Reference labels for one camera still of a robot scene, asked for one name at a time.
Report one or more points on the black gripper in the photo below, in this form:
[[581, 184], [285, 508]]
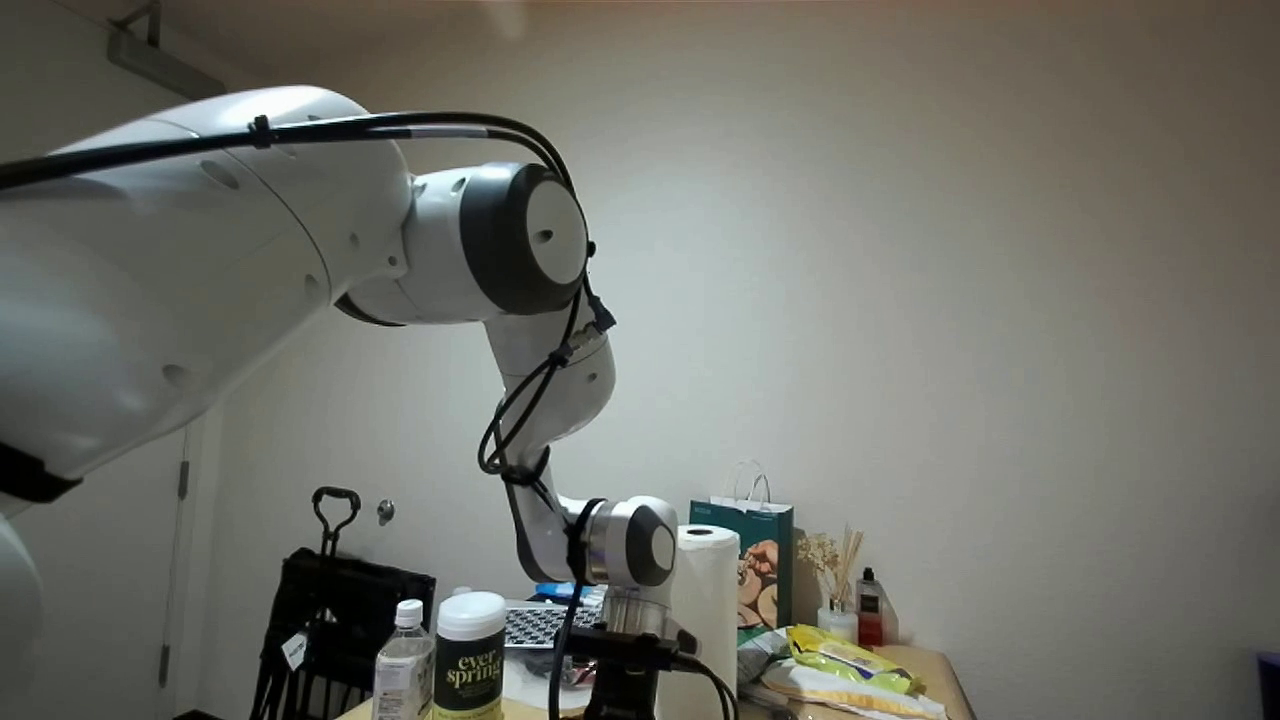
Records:
[[625, 680]]

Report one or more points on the white paper sheets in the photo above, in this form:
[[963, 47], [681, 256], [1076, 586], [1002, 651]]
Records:
[[532, 680]]

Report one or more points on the black computer keyboard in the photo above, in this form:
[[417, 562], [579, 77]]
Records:
[[532, 625]]

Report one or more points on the white paper towel roll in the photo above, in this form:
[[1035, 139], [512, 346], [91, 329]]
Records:
[[706, 602]]

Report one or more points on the blue plastic pack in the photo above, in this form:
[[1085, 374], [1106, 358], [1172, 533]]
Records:
[[555, 595]]

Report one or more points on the dark jar with white lid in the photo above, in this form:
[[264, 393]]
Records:
[[469, 660]]

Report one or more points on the green printed gift bag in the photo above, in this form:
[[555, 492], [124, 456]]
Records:
[[768, 573]]

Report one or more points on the yellow green snack packages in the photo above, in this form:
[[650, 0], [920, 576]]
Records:
[[842, 672]]

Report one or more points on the clear bottle with white cap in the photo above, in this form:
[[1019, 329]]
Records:
[[401, 672]]

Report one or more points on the reed diffuser with sticks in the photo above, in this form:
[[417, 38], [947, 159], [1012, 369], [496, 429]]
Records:
[[839, 573]]

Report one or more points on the small red bottle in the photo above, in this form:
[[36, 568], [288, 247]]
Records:
[[873, 612]]

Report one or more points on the white door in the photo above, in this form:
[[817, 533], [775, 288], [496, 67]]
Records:
[[132, 586]]

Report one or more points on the small wall hook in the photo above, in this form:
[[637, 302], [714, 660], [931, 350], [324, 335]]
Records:
[[386, 508]]

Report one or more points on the grey ceiling bracket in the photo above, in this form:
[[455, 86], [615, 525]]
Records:
[[164, 67]]

